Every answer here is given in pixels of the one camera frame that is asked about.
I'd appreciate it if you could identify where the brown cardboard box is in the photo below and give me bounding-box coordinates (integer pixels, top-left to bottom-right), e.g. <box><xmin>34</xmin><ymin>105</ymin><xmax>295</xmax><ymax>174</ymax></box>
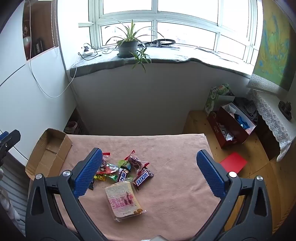
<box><xmin>25</xmin><ymin>128</ymin><xmax>73</xmax><ymax>181</ymax></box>

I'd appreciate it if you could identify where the red vase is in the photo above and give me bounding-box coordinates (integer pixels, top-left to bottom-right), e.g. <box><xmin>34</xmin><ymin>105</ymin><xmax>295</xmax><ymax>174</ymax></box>
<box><xmin>23</xmin><ymin>25</ymin><xmax>31</xmax><ymax>59</ymax></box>

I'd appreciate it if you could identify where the beaded blind chain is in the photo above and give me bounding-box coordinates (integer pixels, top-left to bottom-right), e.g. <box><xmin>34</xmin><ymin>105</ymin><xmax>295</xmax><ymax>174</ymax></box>
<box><xmin>52</xmin><ymin>0</ymin><xmax>58</xmax><ymax>56</ymax></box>

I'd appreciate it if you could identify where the white cabinet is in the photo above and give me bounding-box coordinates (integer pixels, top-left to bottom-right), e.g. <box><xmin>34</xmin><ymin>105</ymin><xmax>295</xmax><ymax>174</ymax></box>
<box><xmin>0</xmin><ymin>0</ymin><xmax>77</xmax><ymax>167</ymax></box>

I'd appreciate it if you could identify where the plastic storage crate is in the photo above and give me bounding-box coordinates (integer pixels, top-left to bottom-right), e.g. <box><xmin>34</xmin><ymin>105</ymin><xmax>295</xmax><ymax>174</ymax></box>
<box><xmin>63</xmin><ymin>120</ymin><xmax>79</xmax><ymax>135</ymax></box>

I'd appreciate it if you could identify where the grey windowsill cloth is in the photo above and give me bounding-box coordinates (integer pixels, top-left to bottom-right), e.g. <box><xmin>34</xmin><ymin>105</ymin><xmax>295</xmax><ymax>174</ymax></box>
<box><xmin>69</xmin><ymin>45</ymin><xmax>253</xmax><ymax>78</ymax></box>

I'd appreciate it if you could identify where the white window frame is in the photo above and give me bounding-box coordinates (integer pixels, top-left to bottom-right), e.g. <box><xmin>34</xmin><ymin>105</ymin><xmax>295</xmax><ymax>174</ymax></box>
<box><xmin>79</xmin><ymin>0</ymin><xmax>263</xmax><ymax>64</ymax></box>

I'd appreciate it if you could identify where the green round snack packet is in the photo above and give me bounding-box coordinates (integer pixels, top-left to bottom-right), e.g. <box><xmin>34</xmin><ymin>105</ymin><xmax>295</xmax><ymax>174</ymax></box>
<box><xmin>118</xmin><ymin>159</ymin><xmax>132</xmax><ymax>171</ymax></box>

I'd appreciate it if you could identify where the blue cloth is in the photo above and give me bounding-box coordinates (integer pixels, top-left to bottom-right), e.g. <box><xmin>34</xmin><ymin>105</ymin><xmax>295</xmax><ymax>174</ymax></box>
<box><xmin>236</xmin><ymin>115</ymin><xmax>250</xmax><ymax>129</ymax></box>

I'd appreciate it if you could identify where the dark patterned bag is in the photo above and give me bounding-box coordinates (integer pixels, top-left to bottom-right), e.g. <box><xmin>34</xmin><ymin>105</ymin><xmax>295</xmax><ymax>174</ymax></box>
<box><xmin>233</xmin><ymin>97</ymin><xmax>258</xmax><ymax>121</ymax></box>

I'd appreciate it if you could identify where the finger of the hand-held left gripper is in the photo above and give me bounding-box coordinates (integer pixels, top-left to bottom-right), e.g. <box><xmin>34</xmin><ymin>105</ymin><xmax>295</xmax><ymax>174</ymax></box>
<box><xmin>0</xmin><ymin>129</ymin><xmax>21</xmax><ymax>167</ymax></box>

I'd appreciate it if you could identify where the clear sandwich bread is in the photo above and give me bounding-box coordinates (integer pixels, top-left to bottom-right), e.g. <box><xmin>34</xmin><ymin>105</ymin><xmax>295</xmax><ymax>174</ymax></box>
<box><xmin>105</xmin><ymin>181</ymin><xmax>147</xmax><ymax>223</ymax></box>

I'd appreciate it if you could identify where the red white snack packet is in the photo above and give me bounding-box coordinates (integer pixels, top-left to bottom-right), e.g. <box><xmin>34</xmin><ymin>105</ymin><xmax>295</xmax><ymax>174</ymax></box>
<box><xmin>97</xmin><ymin>163</ymin><xmax>119</xmax><ymax>175</ymax></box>

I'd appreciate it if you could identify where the black ring light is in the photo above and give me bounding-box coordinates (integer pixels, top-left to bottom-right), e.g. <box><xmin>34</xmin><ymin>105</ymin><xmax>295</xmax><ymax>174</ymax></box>
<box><xmin>139</xmin><ymin>38</ymin><xmax>177</xmax><ymax>48</ymax></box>

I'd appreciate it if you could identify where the green carton box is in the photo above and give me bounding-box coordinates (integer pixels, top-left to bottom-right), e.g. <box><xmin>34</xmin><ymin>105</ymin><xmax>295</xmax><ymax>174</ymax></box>
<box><xmin>203</xmin><ymin>83</ymin><xmax>235</xmax><ymax>116</ymax></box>

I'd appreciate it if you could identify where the grey slatted panel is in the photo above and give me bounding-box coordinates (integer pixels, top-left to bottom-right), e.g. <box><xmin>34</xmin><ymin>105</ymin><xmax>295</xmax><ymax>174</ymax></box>
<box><xmin>0</xmin><ymin>153</ymin><xmax>31</xmax><ymax>237</ymax></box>

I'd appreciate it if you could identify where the dark red open box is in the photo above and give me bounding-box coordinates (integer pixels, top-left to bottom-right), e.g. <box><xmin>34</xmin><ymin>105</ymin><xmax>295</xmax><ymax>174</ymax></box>
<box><xmin>207</xmin><ymin>103</ymin><xmax>257</xmax><ymax>149</ymax></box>

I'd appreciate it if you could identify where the white lace tablecloth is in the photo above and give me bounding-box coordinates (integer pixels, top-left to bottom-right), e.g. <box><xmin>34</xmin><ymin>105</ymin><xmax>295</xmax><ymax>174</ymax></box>
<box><xmin>252</xmin><ymin>89</ymin><xmax>296</xmax><ymax>163</ymax></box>

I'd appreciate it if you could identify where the dark figurine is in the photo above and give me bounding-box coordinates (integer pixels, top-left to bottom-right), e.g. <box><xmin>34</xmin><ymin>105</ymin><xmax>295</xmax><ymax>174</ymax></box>
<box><xmin>278</xmin><ymin>101</ymin><xmax>293</xmax><ymax>121</ymax></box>

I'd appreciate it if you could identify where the wall map poster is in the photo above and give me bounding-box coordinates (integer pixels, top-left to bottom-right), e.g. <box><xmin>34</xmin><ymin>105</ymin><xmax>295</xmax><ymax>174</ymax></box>
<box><xmin>246</xmin><ymin>0</ymin><xmax>295</xmax><ymax>93</ymax></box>

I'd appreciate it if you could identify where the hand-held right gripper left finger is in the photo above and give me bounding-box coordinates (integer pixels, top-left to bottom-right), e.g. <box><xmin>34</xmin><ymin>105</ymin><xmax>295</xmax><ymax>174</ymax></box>
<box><xmin>25</xmin><ymin>147</ymin><xmax>109</xmax><ymax>241</ymax></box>

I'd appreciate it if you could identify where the red date packet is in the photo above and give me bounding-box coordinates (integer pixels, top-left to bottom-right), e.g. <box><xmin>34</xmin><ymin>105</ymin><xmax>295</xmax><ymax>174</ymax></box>
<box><xmin>101</xmin><ymin>152</ymin><xmax>112</xmax><ymax>168</ymax></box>
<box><xmin>136</xmin><ymin>162</ymin><xmax>150</xmax><ymax>175</ymax></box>
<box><xmin>128</xmin><ymin>150</ymin><xmax>142</xmax><ymax>171</ymax></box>

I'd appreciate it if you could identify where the potted spider plant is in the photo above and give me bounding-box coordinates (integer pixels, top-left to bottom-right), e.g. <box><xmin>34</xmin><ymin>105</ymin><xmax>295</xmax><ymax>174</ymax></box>
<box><xmin>105</xmin><ymin>19</ymin><xmax>166</xmax><ymax>73</ymax></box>

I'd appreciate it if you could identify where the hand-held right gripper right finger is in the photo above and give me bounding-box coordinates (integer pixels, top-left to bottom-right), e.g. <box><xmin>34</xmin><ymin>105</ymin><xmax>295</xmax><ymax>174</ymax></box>
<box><xmin>191</xmin><ymin>149</ymin><xmax>273</xmax><ymax>241</ymax></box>

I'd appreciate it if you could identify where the white cable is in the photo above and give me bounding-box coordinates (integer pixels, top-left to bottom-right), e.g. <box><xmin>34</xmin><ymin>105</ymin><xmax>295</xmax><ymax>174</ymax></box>
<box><xmin>25</xmin><ymin>0</ymin><xmax>78</xmax><ymax>98</ymax></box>

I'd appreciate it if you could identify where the brown chocolate bar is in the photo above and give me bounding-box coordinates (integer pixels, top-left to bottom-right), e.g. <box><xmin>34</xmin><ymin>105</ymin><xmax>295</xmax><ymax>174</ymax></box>
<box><xmin>132</xmin><ymin>168</ymin><xmax>154</xmax><ymax>187</ymax></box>
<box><xmin>117</xmin><ymin>167</ymin><xmax>130</xmax><ymax>183</ymax></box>

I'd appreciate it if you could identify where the black cable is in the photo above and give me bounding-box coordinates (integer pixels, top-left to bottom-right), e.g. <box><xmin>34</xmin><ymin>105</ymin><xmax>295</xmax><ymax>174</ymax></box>
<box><xmin>77</xmin><ymin>43</ymin><xmax>103</xmax><ymax>61</ymax></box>

